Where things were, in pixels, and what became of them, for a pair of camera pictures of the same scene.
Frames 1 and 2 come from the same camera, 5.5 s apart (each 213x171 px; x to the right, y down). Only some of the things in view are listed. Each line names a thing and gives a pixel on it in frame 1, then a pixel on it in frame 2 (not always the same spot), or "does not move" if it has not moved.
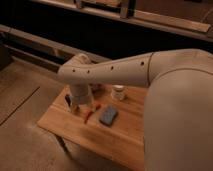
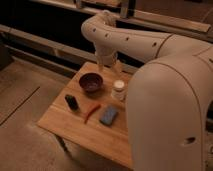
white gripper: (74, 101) -> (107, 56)
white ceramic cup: (117, 92) does not move
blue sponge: (108, 115) does not move
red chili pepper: (91, 112) does not move
